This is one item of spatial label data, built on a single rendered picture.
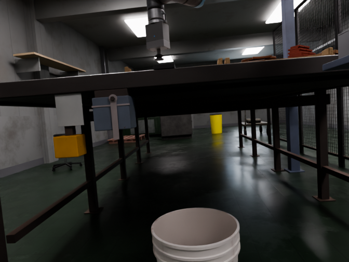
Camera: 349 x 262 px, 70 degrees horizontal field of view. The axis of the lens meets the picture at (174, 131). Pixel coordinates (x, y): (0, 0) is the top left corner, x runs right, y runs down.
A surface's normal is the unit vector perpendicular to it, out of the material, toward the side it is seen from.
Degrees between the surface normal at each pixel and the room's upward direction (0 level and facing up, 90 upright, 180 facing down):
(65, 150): 90
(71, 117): 90
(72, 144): 90
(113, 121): 90
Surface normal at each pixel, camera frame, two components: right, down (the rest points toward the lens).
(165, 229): 0.78, -0.07
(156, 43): -0.41, 0.09
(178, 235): 0.44, -0.03
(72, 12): -0.10, 0.07
